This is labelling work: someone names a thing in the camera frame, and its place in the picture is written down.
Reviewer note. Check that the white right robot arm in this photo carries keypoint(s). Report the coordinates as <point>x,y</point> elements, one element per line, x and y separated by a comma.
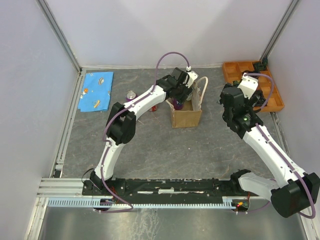
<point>292,190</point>

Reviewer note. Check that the burlap canvas tote bag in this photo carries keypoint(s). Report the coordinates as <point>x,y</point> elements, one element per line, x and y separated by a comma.
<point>189,116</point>

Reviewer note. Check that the dark item in tray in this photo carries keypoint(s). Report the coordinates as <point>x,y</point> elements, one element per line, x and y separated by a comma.
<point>261,65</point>

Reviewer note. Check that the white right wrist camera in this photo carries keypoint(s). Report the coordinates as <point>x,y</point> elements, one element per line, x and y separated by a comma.
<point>248,85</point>

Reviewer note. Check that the purple soda can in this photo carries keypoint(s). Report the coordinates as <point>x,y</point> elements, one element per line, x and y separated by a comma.
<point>177,105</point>
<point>131,95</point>

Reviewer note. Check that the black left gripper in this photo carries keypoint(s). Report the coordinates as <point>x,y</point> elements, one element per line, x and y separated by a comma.
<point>181,98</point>

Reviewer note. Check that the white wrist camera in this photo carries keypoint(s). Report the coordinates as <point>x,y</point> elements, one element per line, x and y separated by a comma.
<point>248,85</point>
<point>191,77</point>

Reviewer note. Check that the blue patterned cloth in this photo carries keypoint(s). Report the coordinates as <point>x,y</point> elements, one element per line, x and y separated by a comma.
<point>95,95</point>

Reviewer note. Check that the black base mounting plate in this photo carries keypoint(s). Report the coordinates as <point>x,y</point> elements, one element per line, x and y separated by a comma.
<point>164,191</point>

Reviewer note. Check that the red cola can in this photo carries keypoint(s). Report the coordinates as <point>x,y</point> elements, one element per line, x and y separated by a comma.
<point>153,108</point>

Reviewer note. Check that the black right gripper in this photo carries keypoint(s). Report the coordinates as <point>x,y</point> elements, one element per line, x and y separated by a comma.
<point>253,102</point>

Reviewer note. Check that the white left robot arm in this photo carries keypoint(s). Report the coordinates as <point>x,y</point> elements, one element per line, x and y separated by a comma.
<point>121,124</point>

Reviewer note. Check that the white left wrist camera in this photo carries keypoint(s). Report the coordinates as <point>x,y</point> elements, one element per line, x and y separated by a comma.
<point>191,77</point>

